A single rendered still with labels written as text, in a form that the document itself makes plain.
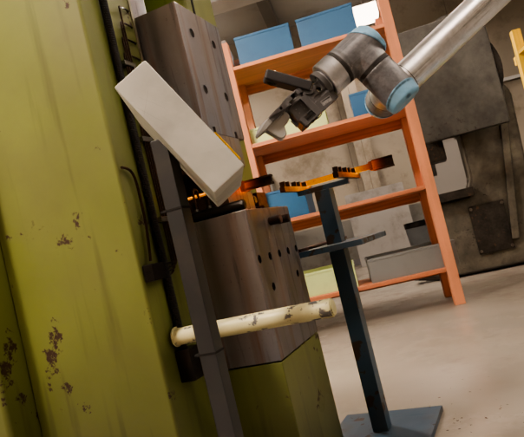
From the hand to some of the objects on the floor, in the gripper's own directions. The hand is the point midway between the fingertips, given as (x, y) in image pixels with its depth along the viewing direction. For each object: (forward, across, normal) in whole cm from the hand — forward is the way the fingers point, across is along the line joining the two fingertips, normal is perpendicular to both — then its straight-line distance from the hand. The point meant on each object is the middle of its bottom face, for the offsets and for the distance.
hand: (258, 132), depth 139 cm
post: (+72, -9, -81) cm, 109 cm away
